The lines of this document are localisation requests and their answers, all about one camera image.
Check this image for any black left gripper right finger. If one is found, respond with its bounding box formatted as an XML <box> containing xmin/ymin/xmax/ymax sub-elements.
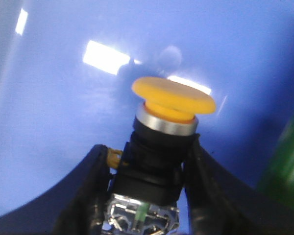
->
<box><xmin>184</xmin><ymin>134</ymin><xmax>291</xmax><ymax>235</ymax></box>

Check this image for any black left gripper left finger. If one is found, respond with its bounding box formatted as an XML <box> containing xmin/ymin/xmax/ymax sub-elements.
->
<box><xmin>52</xmin><ymin>145</ymin><xmax>112</xmax><ymax>235</ymax></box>

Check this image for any yellow mushroom push button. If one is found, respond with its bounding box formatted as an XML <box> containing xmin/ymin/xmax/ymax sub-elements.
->
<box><xmin>102</xmin><ymin>77</ymin><xmax>216</xmax><ymax>235</ymax></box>

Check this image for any green conveyor belt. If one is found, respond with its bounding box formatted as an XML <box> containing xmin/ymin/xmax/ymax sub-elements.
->
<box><xmin>257</xmin><ymin>116</ymin><xmax>294</xmax><ymax>209</ymax></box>

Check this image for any blue plastic bin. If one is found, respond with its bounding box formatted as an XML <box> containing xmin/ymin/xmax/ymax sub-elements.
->
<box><xmin>0</xmin><ymin>0</ymin><xmax>294</xmax><ymax>235</ymax></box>

